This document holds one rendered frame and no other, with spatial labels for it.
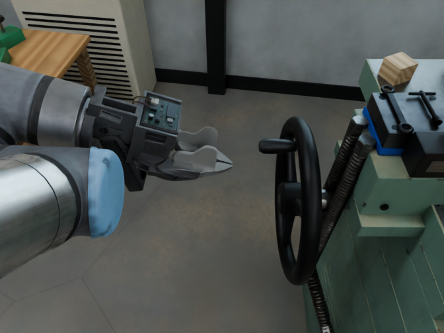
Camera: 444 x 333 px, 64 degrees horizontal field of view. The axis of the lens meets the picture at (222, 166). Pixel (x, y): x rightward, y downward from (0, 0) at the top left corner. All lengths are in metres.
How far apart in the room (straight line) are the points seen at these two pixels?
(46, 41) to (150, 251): 0.97
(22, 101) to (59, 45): 1.22
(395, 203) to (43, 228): 0.46
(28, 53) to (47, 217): 1.42
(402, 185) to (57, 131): 0.45
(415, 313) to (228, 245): 0.96
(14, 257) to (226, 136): 1.66
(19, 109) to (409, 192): 0.51
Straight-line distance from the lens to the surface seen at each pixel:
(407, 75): 0.79
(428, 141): 0.51
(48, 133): 0.48
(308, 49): 2.02
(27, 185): 0.30
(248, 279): 1.44
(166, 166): 0.49
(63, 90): 0.48
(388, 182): 0.52
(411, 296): 0.67
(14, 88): 0.48
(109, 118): 0.47
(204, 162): 0.50
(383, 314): 0.78
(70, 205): 0.33
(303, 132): 0.55
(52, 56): 1.63
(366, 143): 0.53
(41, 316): 1.53
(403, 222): 0.60
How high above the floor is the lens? 1.33
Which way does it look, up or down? 50 degrees down
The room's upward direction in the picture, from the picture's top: straight up
